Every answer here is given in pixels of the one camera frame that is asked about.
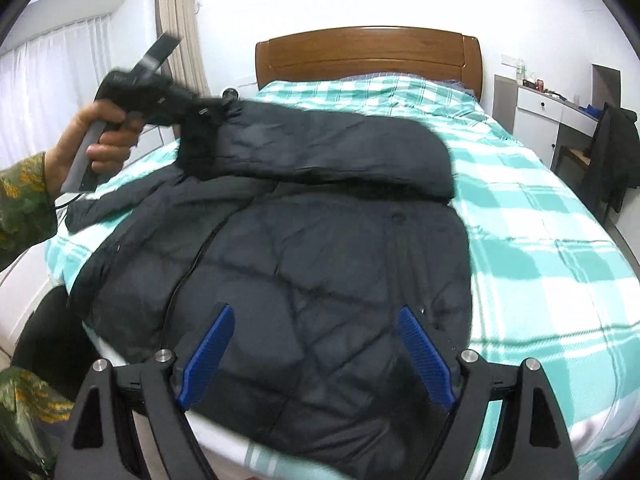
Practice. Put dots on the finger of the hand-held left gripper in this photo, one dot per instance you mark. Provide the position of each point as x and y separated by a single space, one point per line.
206 109

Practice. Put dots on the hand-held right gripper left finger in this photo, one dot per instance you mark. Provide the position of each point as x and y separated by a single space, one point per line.
210 355

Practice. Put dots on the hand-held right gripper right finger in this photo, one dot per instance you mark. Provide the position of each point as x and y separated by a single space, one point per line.
425 360

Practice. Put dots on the black padded jacket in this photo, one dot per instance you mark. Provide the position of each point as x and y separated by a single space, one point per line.
300 285

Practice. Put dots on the person's left forearm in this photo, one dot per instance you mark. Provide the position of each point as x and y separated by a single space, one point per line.
20 200

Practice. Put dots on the person's left hand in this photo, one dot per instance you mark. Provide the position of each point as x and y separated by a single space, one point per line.
65 145

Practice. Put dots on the black round object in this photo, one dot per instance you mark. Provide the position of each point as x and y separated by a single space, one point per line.
230 93

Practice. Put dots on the beige curtain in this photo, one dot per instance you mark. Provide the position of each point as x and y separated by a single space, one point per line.
182 35

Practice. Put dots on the white sheer curtain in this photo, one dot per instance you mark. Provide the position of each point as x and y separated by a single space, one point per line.
55 75

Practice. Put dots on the green plaid bedsheet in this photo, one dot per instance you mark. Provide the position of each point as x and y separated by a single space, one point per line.
525 240

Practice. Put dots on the dark cloth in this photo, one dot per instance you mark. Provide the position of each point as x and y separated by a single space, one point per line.
45 330

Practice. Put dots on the wooden headboard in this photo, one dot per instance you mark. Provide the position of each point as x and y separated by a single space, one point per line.
370 55

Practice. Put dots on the green floral garment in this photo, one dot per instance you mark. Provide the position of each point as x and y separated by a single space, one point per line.
30 410

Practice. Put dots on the blue plaid pillow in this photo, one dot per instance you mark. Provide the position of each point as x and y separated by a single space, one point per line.
450 85

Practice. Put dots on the wooden chair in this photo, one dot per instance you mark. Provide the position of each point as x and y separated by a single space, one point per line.
575 154

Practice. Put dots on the white desk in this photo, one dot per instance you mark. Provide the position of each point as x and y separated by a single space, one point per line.
535 115

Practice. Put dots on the black bag on floor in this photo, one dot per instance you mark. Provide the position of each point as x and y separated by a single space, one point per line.
612 155

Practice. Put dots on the blue desk item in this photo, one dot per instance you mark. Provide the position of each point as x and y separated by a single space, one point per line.
591 109

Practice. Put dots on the white bottle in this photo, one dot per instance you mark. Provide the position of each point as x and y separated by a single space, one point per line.
520 70

